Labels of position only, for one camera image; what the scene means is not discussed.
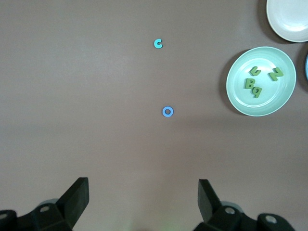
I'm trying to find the green foam letter J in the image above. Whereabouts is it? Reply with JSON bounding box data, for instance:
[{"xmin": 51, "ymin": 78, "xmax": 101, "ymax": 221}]
[{"xmin": 249, "ymin": 66, "xmax": 262, "ymax": 77}]

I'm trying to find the blue foam letter O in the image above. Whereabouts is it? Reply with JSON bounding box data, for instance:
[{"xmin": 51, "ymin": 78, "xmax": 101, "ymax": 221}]
[{"xmin": 162, "ymin": 106, "xmax": 174, "ymax": 118}]

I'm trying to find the green foam letter B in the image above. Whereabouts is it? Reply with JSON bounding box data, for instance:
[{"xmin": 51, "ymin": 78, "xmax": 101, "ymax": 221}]
[{"xmin": 243, "ymin": 77, "xmax": 256, "ymax": 90}]

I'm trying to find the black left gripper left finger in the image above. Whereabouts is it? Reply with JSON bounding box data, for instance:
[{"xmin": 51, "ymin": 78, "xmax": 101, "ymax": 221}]
[{"xmin": 0, "ymin": 177, "xmax": 90, "ymax": 231}]

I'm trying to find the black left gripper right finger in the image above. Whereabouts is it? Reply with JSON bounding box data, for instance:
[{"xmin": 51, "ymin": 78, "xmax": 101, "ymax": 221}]
[{"xmin": 194, "ymin": 179, "xmax": 295, "ymax": 231}]

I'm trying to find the green foam letter N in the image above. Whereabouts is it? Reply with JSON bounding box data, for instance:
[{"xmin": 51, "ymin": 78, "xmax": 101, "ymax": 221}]
[{"xmin": 268, "ymin": 67, "xmax": 284, "ymax": 82}]

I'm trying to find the green foam letter P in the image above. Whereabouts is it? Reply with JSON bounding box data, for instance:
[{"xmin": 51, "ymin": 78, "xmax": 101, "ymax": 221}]
[{"xmin": 250, "ymin": 86, "xmax": 263, "ymax": 99}]

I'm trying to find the beige plate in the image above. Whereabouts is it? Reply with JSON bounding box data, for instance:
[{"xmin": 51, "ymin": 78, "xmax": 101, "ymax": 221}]
[{"xmin": 266, "ymin": 0, "xmax": 308, "ymax": 43}]

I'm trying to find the brown table cover sheet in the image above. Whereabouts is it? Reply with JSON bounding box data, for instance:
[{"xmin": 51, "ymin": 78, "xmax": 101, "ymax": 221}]
[{"xmin": 0, "ymin": 0, "xmax": 308, "ymax": 231}]

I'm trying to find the green plate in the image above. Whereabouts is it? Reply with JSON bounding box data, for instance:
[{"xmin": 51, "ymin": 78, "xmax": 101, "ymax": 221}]
[{"xmin": 226, "ymin": 46, "xmax": 297, "ymax": 117}]

